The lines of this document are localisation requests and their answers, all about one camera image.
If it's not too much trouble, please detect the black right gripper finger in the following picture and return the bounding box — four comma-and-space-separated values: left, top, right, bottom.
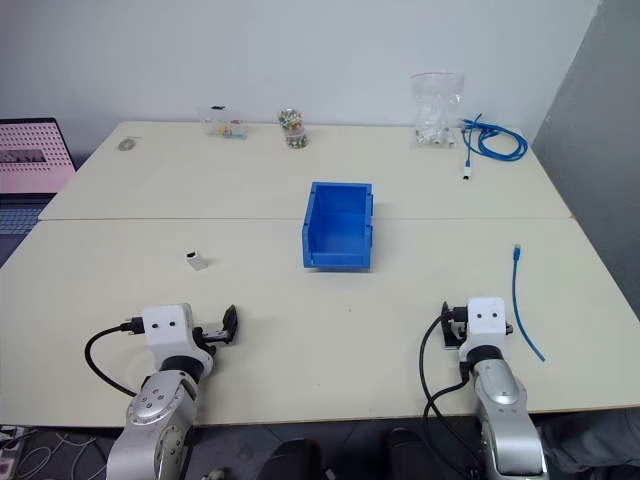
438, 299, 451, 347

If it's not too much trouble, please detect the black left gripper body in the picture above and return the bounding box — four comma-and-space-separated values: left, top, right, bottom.
192, 323, 227, 350

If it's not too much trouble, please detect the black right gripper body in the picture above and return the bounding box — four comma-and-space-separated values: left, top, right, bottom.
446, 304, 472, 350

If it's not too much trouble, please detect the small white connector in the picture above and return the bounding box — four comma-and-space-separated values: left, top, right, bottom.
185, 247, 210, 272

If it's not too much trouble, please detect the blue plastic storage bin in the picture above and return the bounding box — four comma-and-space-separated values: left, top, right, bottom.
300, 180, 376, 274

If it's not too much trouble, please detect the dark rounded shape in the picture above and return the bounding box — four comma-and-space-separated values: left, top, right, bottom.
381, 426, 432, 480
259, 438, 324, 480

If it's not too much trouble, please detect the grey cloth bundle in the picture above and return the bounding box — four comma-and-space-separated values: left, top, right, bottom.
538, 408, 640, 480

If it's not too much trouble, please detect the clear box of small parts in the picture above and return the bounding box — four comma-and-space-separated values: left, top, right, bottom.
199, 104, 250, 142

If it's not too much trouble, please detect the clear jar of colourful pins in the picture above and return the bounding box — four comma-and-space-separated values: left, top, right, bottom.
277, 105, 311, 151

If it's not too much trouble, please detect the clear bag of white connectors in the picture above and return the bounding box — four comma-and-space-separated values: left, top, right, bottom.
410, 71, 467, 150

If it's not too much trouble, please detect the open laptop with pink screen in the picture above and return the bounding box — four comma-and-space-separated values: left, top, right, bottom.
0, 117, 78, 267

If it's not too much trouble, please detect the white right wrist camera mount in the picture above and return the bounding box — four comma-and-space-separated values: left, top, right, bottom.
458, 296, 508, 362

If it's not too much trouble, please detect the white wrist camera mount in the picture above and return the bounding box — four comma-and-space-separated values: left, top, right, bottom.
458, 296, 508, 362
141, 302, 217, 372

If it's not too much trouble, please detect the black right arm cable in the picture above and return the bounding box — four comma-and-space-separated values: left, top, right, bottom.
418, 313, 482, 474

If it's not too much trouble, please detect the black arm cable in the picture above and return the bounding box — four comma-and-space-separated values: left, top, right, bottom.
83, 317, 147, 399
418, 313, 482, 474

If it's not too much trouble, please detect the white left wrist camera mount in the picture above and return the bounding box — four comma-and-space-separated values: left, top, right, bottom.
141, 302, 217, 372

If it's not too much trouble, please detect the short blue Ethernet cable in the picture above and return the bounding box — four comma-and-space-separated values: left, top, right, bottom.
510, 242, 548, 364

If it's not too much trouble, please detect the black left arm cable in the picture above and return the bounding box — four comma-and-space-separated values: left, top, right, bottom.
83, 317, 147, 399

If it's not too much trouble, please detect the long coiled blue cable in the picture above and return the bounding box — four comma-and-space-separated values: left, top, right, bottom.
458, 113, 530, 182

